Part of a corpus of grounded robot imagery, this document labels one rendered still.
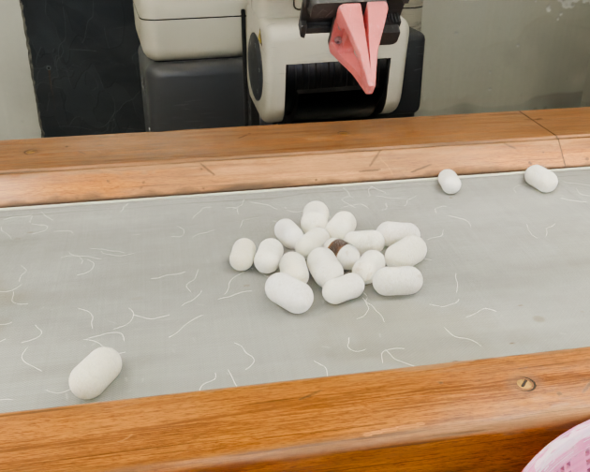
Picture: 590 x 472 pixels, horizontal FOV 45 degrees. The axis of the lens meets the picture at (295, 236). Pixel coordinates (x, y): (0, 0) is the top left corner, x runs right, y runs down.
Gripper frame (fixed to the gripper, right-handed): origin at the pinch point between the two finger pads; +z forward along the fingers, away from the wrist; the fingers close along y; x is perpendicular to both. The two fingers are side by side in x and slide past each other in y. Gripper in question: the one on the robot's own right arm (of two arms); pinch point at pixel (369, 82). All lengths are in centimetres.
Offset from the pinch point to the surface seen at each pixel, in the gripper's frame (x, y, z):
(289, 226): -5.1, -10.2, 15.8
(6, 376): -12.3, -29.2, 26.5
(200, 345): -11.5, -17.9, 25.8
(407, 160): 3.5, 3.3, 6.6
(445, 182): 0.2, 5.1, 10.7
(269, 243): -7.0, -12.3, 17.8
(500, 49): 160, 106, -116
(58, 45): 140, -52, -113
